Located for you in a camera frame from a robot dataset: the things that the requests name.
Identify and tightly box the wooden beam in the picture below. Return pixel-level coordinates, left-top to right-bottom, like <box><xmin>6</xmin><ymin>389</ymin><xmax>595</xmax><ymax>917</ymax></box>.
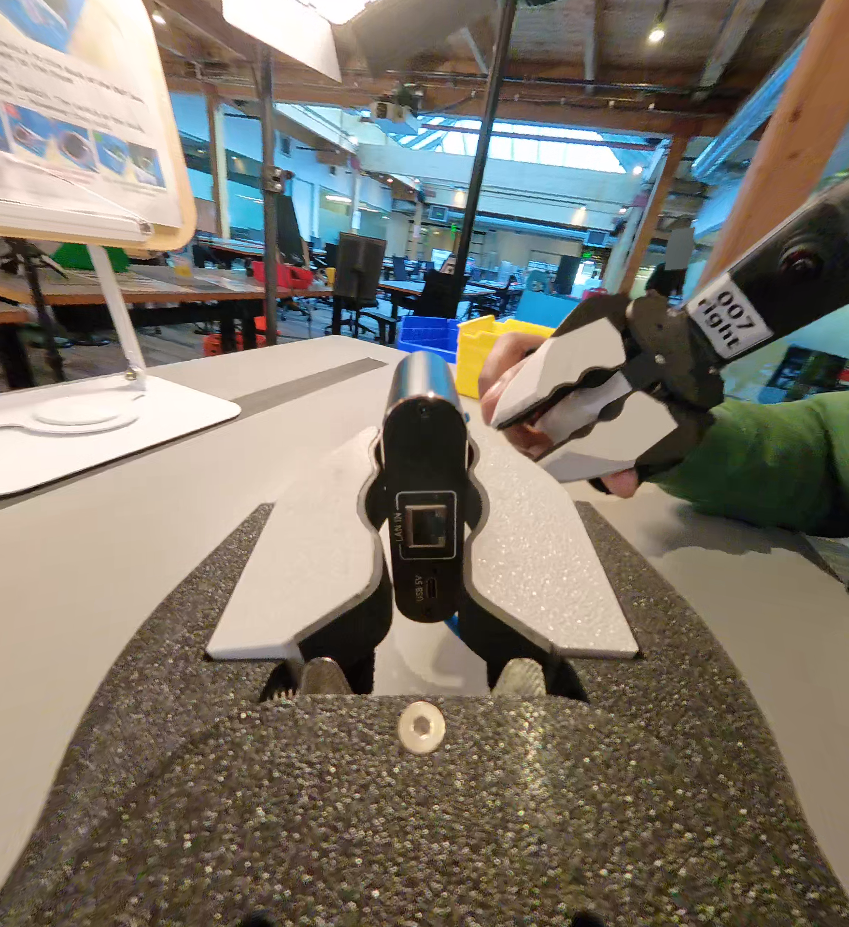
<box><xmin>697</xmin><ymin>0</ymin><xmax>849</xmax><ymax>294</ymax></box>

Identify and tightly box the person's right hand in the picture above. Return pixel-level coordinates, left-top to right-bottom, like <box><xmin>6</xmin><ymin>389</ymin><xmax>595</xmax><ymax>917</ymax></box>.
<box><xmin>477</xmin><ymin>329</ymin><xmax>646</xmax><ymax>502</ymax></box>

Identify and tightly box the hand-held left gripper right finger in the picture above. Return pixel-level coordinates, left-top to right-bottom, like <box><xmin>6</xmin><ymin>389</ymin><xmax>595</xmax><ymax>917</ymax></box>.
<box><xmin>453</xmin><ymin>432</ymin><xmax>641</xmax><ymax>666</ymax></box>

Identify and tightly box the thin black lamp pole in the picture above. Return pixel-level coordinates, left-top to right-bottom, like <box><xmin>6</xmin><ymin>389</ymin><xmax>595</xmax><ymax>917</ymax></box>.
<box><xmin>255</xmin><ymin>48</ymin><xmax>283</xmax><ymax>350</ymax></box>

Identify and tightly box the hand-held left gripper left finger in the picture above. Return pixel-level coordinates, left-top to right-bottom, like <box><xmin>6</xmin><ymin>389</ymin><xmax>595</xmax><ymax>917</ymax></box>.
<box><xmin>203</xmin><ymin>426</ymin><xmax>395</xmax><ymax>666</ymax></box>

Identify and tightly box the black metal pole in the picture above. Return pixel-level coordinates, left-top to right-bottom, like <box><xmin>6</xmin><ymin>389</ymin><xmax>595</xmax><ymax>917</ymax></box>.
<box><xmin>451</xmin><ymin>0</ymin><xmax>521</xmax><ymax>279</ymax></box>

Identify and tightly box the green box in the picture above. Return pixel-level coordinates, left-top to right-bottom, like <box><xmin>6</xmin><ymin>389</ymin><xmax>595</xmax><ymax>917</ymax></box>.
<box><xmin>45</xmin><ymin>242</ymin><xmax>131</xmax><ymax>275</ymax></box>

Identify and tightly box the white lamp panel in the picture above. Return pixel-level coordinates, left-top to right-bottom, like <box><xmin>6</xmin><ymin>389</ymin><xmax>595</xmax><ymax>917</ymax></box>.
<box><xmin>219</xmin><ymin>0</ymin><xmax>375</xmax><ymax>84</ymax></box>

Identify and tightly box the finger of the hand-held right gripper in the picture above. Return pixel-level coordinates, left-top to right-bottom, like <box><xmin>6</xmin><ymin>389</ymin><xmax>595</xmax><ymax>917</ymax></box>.
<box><xmin>538</xmin><ymin>387</ymin><xmax>682</xmax><ymax>488</ymax></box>
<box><xmin>489</xmin><ymin>315</ymin><xmax>633</xmax><ymax>433</ymax></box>

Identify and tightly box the yellow storage bin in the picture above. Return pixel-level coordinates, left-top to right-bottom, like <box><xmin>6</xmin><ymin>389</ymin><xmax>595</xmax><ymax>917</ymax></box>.
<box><xmin>453</xmin><ymin>315</ymin><xmax>559</xmax><ymax>401</ymax></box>

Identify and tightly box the white stand base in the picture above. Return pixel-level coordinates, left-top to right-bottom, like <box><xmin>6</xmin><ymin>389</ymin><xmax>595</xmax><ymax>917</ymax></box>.
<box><xmin>0</xmin><ymin>241</ymin><xmax>243</xmax><ymax>502</ymax></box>

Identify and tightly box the blue storage bin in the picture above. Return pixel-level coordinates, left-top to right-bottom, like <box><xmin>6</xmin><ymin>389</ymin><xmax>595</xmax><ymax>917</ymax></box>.
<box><xmin>395</xmin><ymin>315</ymin><xmax>463</xmax><ymax>360</ymax></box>

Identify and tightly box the red plastic crate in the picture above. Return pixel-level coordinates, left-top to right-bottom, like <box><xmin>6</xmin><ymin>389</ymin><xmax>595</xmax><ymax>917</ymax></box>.
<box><xmin>250</xmin><ymin>260</ymin><xmax>318</xmax><ymax>292</ymax></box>

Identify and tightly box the person's right forearm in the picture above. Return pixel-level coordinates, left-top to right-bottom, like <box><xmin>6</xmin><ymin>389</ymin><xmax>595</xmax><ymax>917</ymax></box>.
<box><xmin>651</xmin><ymin>379</ymin><xmax>849</xmax><ymax>540</ymax></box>

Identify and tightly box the black ethernet hub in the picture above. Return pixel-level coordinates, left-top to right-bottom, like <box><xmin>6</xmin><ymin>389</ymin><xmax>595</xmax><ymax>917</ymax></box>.
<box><xmin>363</xmin><ymin>351</ymin><xmax>485</xmax><ymax>625</ymax></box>

